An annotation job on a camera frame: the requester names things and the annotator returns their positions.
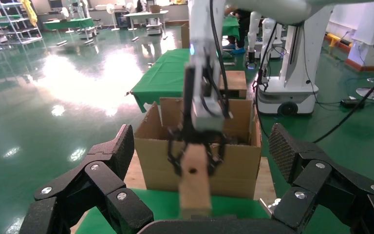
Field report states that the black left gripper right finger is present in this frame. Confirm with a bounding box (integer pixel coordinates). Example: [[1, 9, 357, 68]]
[[268, 122, 374, 234]]

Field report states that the yellow floor barrier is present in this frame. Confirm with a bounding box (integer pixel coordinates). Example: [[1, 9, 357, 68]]
[[324, 32, 352, 52]]

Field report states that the white metal shelf rack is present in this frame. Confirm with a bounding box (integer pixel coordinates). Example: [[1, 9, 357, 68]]
[[0, 0, 43, 56]]

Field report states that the white wheeled robot body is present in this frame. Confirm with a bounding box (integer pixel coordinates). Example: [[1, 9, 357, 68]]
[[256, 6, 336, 116]]

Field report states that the white table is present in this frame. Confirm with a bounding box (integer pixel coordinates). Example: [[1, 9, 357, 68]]
[[123, 9, 170, 31]]

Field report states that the green cloth covered table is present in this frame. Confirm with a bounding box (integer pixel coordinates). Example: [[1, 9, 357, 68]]
[[222, 16, 241, 41], [42, 18, 96, 32]]

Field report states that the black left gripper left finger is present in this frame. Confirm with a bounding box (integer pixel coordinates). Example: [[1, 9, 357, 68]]
[[19, 124, 154, 234]]

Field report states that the white standing fan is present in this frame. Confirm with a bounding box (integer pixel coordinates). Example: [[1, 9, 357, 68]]
[[60, 7, 72, 35], [105, 3, 120, 32]]

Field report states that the person in dark clothes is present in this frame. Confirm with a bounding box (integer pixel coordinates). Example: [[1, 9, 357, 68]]
[[230, 9, 252, 55]]

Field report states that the brown wooden crate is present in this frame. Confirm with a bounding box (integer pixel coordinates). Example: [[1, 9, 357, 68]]
[[219, 70, 248, 100]]

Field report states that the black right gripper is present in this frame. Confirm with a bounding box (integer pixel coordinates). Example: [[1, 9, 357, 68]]
[[167, 66, 228, 177]]

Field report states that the small white cart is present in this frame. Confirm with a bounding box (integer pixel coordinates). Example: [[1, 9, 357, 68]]
[[146, 18, 164, 36]]

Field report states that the cardboard box with round hole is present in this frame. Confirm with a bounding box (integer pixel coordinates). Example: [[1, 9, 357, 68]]
[[178, 143, 213, 219]]

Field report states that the upright brown cardboard sheet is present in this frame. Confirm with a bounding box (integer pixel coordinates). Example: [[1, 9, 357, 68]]
[[180, 23, 191, 49]]

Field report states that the large open brown carton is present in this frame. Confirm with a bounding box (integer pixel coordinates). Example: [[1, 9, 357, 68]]
[[134, 97, 263, 200]]

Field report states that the yellow hanging garment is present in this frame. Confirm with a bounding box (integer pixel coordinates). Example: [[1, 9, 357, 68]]
[[21, 0, 38, 27]]

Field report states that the black power adapter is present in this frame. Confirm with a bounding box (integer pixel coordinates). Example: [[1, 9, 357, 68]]
[[340, 97, 367, 110]]

